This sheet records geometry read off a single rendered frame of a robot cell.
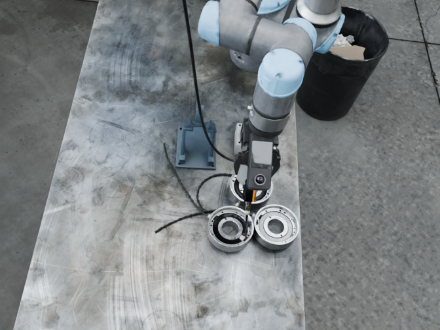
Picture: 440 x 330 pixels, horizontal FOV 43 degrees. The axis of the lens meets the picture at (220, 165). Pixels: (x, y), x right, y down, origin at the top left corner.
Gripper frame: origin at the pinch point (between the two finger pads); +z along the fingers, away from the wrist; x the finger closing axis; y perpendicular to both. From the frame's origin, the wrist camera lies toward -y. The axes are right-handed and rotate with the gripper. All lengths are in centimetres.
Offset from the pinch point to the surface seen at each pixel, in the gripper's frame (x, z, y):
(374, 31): -68, 55, 119
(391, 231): -76, 93, 41
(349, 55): -57, 60, 107
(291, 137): -14.2, 13.3, 24.1
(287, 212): -10.4, 10.2, -0.7
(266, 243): -5.0, 9.9, -9.2
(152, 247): 20.5, 13.2, -10.1
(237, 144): 1.3, 8.8, 17.3
